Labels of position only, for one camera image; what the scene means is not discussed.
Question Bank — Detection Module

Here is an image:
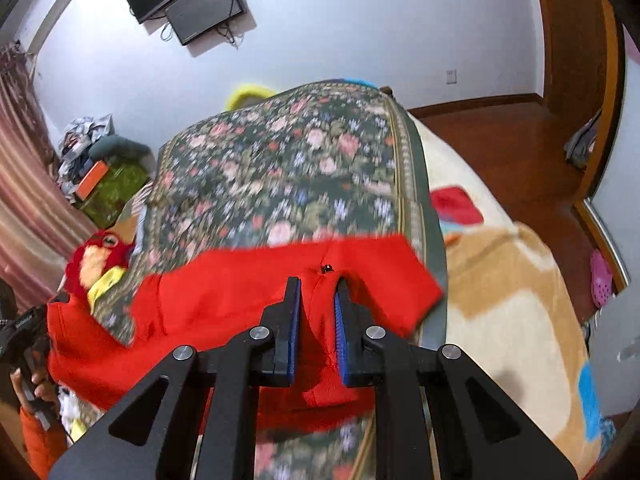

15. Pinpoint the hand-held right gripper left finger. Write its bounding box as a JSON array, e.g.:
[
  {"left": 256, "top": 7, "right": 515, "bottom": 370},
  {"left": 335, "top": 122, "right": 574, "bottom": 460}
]
[{"left": 47, "top": 276, "right": 304, "bottom": 480}]

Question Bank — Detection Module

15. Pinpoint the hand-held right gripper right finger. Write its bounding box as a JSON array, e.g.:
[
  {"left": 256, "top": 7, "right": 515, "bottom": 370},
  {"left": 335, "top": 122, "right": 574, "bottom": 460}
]
[{"left": 333, "top": 277, "right": 577, "bottom": 480}]

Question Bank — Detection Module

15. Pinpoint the red zip jacket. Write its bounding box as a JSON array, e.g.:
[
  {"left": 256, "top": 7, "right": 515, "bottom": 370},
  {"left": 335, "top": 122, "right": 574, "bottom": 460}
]
[{"left": 47, "top": 233, "right": 446, "bottom": 434}]

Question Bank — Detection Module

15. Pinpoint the person's left forearm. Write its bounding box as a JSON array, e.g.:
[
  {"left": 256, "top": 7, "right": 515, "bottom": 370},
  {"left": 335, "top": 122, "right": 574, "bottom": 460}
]
[{"left": 19, "top": 404, "right": 69, "bottom": 478}]

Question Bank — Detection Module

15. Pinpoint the person's left hand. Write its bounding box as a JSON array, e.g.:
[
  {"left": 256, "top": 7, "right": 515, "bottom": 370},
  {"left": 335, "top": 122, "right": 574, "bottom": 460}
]
[{"left": 10, "top": 364, "right": 58, "bottom": 415}]

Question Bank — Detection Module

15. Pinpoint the white patterned cloth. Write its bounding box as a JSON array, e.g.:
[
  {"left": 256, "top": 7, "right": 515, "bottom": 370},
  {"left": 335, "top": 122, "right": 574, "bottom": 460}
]
[{"left": 56, "top": 385, "right": 109, "bottom": 444}]

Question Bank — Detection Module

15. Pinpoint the red bird plush toy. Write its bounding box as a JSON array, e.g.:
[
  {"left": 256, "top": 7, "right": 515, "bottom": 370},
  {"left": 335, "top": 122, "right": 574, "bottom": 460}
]
[{"left": 64, "top": 229, "right": 137, "bottom": 311}]

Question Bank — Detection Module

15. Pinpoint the pink striped curtain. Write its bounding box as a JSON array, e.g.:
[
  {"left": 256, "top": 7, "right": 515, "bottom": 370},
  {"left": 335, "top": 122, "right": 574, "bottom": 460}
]
[{"left": 0, "top": 42, "right": 97, "bottom": 307}]

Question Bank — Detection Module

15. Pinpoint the cream printed blanket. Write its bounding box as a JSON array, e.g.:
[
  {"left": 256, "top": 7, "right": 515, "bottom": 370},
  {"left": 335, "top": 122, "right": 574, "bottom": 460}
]
[{"left": 404, "top": 109, "right": 617, "bottom": 477}]

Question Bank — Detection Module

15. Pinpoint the striped patterned cloth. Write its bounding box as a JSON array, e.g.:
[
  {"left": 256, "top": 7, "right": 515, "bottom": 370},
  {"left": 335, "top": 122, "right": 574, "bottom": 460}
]
[{"left": 118, "top": 182, "right": 157, "bottom": 242}]

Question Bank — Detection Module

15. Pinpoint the floral bedspread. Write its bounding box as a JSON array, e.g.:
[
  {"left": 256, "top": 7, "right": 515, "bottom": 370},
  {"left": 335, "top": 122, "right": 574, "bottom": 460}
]
[{"left": 90, "top": 79, "right": 449, "bottom": 480}]

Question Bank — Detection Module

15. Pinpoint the orange box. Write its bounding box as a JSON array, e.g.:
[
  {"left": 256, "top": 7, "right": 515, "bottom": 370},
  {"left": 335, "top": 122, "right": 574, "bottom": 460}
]
[{"left": 74, "top": 159, "right": 111, "bottom": 199}]

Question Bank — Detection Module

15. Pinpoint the grey pillow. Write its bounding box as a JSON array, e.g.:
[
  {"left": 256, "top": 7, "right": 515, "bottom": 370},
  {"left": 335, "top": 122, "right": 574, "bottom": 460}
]
[{"left": 89, "top": 134, "right": 152, "bottom": 162}]

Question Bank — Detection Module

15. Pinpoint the pink slipper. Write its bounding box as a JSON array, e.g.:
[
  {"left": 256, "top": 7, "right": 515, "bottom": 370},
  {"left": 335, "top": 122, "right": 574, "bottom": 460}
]
[{"left": 589, "top": 249, "right": 614, "bottom": 309}]

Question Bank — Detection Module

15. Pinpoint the grey bag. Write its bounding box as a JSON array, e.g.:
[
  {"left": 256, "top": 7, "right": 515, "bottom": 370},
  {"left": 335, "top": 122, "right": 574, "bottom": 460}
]
[{"left": 564, "top": 109, "right": 604, "bottom": 169}]

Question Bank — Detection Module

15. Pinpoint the sliding wardrobe door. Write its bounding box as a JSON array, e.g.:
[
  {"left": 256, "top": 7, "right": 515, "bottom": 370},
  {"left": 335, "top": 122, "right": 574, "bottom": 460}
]
[{"left": 572, "top": 0, "right": 640, "bottom": 292}]

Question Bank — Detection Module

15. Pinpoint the wooden door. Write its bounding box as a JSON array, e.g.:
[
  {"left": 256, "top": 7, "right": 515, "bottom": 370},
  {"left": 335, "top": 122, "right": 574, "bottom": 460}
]
[{"left": 529, "top": 0, "right": 603, "bottom": 117}]

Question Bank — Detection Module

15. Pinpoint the yellow ring toy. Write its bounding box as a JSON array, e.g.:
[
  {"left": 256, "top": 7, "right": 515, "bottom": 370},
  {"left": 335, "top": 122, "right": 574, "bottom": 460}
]
[{"left": 224, "top": 82, "right": 277, "bottom": 112}]

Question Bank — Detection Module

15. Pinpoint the black cable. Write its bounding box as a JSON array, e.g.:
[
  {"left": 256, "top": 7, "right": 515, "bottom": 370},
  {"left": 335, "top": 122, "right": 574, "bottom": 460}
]
[{"left": 219, "top": 24, "right": 247, "bottom": 49}]

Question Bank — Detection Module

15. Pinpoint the small black wall monitor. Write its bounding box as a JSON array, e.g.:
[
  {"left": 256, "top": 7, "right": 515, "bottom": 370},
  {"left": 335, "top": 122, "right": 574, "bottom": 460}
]
[{"left": 164, "top": 0, "right": 248, "bottom": 46}]

